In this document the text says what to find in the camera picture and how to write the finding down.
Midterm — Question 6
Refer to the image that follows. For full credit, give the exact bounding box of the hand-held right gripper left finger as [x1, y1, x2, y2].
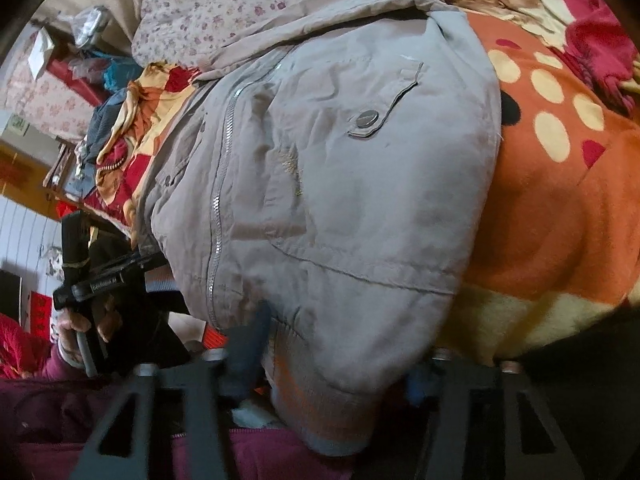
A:
[70, 300, 274, 480]

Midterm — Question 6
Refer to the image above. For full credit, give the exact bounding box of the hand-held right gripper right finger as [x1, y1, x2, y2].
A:
[405, 350, 586, 480]

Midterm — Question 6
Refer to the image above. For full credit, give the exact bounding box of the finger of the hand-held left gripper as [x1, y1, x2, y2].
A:
[72, 254, 169, 304]

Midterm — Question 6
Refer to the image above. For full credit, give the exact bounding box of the grey zip jacket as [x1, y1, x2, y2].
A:
[135, 0, 503, 456]

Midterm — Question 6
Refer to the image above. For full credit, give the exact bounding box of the person's left forearm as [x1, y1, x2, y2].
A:
[40, 345, 96, 383]

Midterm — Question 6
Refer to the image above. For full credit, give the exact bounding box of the person's left hand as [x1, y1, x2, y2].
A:
[50, 304, 125, 363]

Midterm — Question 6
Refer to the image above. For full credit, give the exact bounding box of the black cloth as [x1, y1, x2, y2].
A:
[90, 235, 193, 373]

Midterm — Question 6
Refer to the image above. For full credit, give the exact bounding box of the wooden chair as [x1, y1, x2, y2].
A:
[42, 142, 91, 201]

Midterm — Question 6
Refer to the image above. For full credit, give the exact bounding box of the red paper decoration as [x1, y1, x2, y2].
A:
[30, 292, 53, 341]

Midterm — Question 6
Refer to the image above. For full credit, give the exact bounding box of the red puffy jacket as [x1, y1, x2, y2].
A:
[0, 312, 51, 381]

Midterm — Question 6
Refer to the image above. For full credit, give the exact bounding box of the blue-grey garment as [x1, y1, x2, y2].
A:
[82, 87, 133, 166]

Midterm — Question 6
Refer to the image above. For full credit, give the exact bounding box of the pink floral bedsheet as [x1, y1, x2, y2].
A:
[0, 35, 96, 141]

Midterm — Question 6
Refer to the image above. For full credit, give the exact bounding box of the person's maroon clothing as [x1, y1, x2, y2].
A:
[0, 375, 361, 480]

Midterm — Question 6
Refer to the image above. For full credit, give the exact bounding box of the teal cloth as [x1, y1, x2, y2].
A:
[102, 57, 143, 91]

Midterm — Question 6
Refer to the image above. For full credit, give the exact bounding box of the white paper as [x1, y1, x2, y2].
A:
[27, 30, 56, 78]

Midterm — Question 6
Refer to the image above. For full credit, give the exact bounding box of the orange red printed blanket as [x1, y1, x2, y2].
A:
[82, 0, 640, 366]

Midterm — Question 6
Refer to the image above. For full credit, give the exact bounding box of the clear plastic bag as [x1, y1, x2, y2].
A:
[72, 5, 111, 48]

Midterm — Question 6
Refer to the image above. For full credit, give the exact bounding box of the beige curtain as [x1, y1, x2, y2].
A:
[50, 0, 166, 56]

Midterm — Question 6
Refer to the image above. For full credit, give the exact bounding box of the floral quilt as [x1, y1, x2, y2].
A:
[132, 0, 591, 71]

